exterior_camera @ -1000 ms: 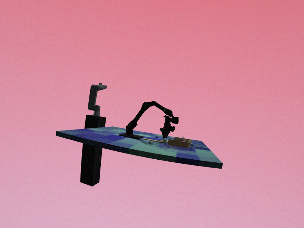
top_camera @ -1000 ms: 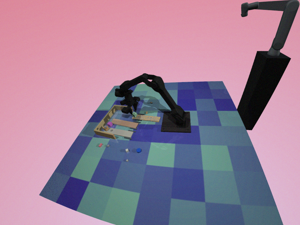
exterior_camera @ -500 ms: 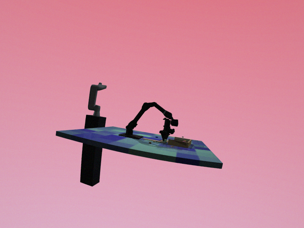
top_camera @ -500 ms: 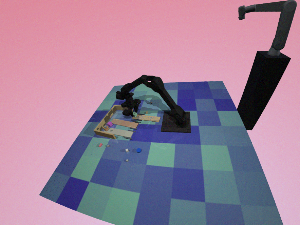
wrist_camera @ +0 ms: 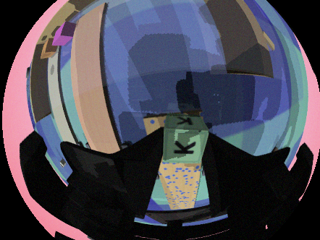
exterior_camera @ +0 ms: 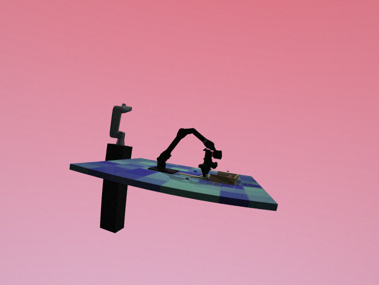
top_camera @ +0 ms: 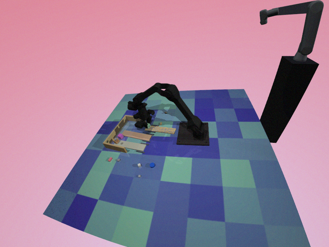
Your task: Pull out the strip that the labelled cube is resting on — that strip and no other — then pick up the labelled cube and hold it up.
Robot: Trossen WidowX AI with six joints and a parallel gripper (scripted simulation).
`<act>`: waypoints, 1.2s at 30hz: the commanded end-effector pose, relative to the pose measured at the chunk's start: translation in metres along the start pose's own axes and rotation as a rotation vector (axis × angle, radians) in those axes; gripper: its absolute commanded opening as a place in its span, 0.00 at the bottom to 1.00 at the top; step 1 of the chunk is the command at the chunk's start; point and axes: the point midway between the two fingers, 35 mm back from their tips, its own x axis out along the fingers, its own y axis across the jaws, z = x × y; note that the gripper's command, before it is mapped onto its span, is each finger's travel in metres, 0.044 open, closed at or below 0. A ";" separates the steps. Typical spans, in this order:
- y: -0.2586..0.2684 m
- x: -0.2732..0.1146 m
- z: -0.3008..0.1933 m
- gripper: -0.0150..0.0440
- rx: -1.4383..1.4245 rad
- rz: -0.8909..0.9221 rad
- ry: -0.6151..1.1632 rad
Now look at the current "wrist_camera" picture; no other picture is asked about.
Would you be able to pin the green cube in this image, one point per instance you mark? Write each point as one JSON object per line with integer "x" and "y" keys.
{"x": 184, "y": 138}

